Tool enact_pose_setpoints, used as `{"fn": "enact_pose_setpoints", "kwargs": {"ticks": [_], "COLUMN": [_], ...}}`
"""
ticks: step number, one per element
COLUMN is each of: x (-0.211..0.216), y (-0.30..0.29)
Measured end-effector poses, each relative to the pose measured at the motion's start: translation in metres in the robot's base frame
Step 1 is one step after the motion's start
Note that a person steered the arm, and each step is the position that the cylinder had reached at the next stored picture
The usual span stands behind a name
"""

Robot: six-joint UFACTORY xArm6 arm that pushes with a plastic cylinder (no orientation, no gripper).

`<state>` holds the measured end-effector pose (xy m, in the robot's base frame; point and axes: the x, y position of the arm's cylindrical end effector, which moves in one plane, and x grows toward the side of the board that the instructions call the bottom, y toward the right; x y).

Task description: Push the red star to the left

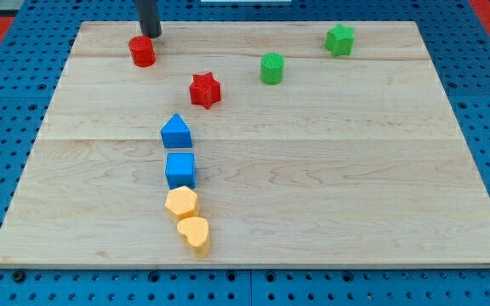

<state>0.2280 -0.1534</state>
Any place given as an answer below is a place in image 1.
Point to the green cylinder block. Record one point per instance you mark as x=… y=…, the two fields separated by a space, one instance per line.
x=271 y=68

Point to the green star block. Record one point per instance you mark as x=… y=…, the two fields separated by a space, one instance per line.
x=340 y=40

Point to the red cylinder block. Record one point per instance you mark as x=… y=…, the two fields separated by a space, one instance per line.
x=142 y=51

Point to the yellow heart block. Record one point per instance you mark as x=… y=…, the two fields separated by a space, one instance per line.
x=195 y=234

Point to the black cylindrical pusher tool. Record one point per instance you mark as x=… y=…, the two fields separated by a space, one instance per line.
x=148 y=18

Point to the yellow hexagon block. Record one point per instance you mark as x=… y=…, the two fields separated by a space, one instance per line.
x=182 y=203

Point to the blue cube block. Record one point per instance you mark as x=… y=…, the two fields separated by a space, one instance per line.
x=180 y=170

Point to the red star block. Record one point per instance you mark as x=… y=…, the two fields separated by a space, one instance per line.
x=205 y=90

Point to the light wooden board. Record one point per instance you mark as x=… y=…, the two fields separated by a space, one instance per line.
x=353 y=162

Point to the blue house-shaped block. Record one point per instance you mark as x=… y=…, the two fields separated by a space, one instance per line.
x=175 y=133

